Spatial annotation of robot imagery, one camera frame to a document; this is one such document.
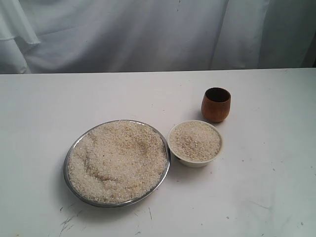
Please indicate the brown wooden cup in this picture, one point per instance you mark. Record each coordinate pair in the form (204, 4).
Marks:
(216, 104)

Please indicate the white bowl of rice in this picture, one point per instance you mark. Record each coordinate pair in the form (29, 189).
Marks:
(195, 143)

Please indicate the round metal rice plate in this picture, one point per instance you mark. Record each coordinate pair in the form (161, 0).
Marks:
(117, 163)

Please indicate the white backdrop cloth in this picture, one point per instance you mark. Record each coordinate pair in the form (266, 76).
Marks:
(91, 36)

